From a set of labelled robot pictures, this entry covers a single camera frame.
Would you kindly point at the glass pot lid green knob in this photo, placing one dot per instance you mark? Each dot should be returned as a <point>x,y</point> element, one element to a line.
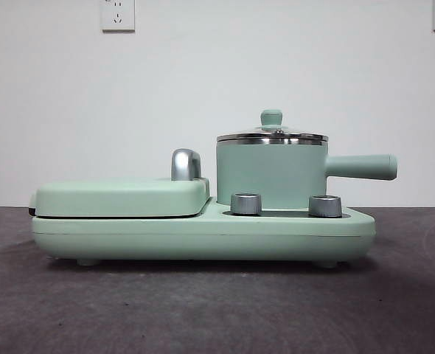
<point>272,117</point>

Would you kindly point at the silver control knob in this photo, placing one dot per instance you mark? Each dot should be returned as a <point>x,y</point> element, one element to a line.
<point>246,204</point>
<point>324,206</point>

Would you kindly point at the mint green breakfast maker base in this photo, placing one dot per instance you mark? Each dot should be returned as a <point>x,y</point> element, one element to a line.
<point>202,236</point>

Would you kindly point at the mint green grill cover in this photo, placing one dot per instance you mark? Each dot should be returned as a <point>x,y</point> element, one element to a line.
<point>118,197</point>

